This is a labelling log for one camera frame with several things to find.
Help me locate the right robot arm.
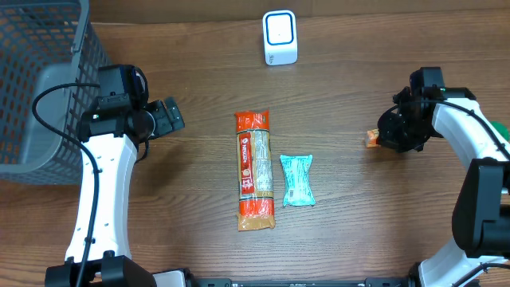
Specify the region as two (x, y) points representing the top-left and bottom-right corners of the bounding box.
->
(376, 67), (509, 287)

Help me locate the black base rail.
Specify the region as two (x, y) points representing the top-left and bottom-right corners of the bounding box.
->
(188, 277), (416, 287)

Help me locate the teal snack packet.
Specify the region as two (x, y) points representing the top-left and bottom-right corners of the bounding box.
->
(280, 155), (316, 206)

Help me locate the green lid jar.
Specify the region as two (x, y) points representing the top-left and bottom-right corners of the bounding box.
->
(491, 121), (510, 141)

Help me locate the white barcode scanner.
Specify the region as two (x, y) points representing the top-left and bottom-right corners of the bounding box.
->
(262, 10), (298, 66)

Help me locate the orange tissue pack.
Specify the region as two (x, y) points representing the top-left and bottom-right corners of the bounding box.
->
(365, 129), (379, 148)

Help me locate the grey plastic mesh basket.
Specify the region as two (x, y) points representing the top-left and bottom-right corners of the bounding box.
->
(1, 0), (111, 185)

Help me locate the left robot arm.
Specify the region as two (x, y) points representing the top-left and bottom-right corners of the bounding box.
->
(45, 65), (190, 286)

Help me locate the red spaghetti pasta package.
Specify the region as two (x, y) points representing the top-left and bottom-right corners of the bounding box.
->
(235, 111), (276, 231)

